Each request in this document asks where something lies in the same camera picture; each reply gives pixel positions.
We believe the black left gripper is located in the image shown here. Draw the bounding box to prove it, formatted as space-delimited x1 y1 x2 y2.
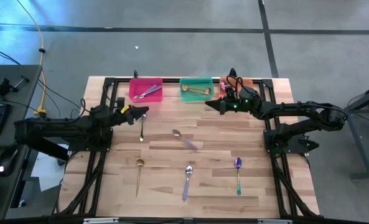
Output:
109 96 150 126

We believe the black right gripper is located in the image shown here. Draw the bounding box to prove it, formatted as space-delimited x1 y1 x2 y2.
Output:
205 86 262 119

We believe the teal plastic bin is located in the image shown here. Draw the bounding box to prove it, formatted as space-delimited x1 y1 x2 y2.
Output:
179 77 215 103

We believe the orange plastic bin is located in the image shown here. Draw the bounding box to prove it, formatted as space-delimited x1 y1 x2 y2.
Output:
218 75 254 97

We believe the pink plastic bin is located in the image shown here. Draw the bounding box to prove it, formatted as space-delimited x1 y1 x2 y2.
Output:
128 77 164 103

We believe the long black floor tape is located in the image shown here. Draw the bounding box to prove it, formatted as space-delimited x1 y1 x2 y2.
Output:
0 24 369 35

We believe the short black floor tape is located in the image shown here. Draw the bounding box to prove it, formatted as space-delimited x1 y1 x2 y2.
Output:
257 0 280 78

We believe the black desk leg beam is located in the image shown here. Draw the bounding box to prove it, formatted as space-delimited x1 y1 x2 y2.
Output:
16 136 70 162

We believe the white paper sheet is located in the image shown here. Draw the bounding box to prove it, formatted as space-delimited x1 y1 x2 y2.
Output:
31 151 67 192

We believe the grey desk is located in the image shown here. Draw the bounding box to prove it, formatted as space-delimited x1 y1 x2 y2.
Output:
0 64 44 220

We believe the black computer mouse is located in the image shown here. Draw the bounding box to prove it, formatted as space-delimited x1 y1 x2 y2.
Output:
0 148 19 177

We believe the black clamp tool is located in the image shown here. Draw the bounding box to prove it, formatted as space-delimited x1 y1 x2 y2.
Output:
0 77 19 98

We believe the grey side stand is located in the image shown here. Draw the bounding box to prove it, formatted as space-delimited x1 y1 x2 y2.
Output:
327 80 369 182

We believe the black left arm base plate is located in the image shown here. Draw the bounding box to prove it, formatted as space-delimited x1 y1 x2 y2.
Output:
68 136 114 153

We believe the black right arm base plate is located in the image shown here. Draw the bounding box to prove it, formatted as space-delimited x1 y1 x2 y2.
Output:
263 129 320 155

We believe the black floor cable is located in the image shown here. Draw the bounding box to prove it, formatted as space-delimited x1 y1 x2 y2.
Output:
0 42 22 66
36 79 81 119

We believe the yellow cable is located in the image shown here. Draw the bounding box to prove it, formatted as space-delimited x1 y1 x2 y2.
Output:
16 0 48 118

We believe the silver edge bracket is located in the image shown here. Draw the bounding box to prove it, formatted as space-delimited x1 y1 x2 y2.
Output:
256 218 293 224
83 217 119 224

